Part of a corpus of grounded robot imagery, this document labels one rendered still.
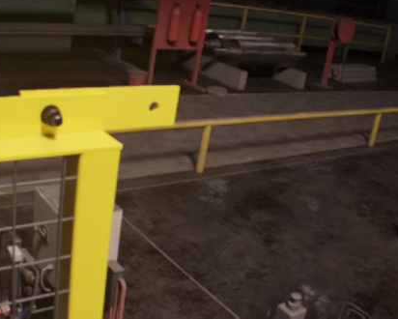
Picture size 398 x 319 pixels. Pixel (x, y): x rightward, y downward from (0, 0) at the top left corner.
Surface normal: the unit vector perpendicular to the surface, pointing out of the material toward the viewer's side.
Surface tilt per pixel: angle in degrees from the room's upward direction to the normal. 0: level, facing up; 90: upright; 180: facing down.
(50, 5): 90
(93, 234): 90
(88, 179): 90
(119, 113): 90
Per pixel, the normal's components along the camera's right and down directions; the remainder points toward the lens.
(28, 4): 0.58, 0.36
